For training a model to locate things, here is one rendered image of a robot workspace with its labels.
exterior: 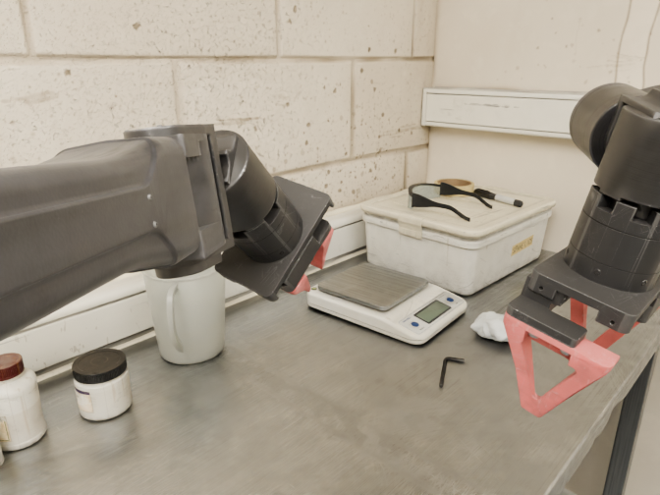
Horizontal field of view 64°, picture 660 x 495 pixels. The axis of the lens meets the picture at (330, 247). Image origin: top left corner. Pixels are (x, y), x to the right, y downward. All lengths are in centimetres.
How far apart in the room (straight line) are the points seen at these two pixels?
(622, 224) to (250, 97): 80
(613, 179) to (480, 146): 111
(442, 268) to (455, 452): 49
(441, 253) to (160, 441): 64
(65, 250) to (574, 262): 30
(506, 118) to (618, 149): 101
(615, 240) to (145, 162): 27
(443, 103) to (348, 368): 83
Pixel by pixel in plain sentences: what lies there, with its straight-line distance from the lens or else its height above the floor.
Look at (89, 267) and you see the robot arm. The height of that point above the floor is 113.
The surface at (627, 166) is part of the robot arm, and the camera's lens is 36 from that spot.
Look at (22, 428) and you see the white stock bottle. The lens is 77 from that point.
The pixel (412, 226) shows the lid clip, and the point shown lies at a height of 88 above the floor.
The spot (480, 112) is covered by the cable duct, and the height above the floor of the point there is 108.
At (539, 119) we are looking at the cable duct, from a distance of 134.
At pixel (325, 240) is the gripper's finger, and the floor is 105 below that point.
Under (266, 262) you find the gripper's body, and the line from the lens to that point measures 44.
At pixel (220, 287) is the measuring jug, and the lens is 83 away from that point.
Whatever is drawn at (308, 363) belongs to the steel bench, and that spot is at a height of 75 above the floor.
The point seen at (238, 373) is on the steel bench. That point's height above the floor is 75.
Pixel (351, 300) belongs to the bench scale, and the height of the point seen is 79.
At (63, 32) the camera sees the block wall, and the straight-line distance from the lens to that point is 88.
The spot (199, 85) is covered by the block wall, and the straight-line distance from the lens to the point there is 98.
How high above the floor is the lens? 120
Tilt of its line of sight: 20 degrees down
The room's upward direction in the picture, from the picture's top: straight up
